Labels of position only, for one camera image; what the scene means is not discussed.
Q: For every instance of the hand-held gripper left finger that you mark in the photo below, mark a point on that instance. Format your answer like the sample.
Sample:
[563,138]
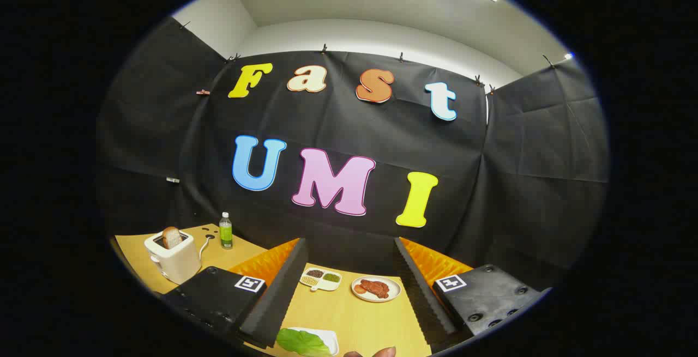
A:
[278,297]

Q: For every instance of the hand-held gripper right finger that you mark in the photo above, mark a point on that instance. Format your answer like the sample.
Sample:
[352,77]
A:
[422,302]

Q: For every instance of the green lettuce leaf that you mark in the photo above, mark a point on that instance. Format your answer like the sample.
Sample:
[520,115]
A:
[297,342]

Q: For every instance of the white bread slice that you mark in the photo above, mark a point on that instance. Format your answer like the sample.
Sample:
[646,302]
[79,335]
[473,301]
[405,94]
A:
[172,237]

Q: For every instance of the white round plate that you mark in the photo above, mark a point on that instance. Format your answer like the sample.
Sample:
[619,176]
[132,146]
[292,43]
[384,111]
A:
[395,286]

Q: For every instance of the yellow beans pile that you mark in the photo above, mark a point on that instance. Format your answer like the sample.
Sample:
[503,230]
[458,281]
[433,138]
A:
[309,280]

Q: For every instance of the dark brown beans pile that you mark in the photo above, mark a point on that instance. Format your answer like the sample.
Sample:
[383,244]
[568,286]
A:
[314,273]

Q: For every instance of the red meat piece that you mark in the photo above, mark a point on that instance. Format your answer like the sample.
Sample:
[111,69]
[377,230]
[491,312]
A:
[376,288]

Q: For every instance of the white divided dish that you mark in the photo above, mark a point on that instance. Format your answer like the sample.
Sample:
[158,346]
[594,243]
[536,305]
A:
[327,286]

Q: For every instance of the green beans pile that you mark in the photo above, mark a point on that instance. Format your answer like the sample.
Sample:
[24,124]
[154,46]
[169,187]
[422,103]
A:
[331,277]

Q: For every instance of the green label plastic bottle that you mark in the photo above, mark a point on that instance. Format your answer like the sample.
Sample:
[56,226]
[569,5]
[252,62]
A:
[226,234]

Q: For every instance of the white toaster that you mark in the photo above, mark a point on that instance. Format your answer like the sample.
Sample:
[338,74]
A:
[177,264]

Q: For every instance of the black backdrop cloth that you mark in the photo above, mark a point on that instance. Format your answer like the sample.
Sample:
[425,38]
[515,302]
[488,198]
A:
[381,144]

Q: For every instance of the row of black clips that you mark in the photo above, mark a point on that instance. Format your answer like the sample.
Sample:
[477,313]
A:
[324,49]

